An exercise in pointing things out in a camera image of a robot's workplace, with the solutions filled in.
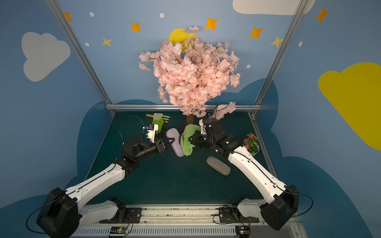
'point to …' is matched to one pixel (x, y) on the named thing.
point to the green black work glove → (160, 122)
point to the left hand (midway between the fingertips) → (173, 137)
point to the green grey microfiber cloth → (187, 146)
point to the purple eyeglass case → (172, 133)
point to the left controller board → (118, 230)
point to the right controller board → (242, 231)
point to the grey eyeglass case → (219, 165)
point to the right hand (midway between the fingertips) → (189, 136)
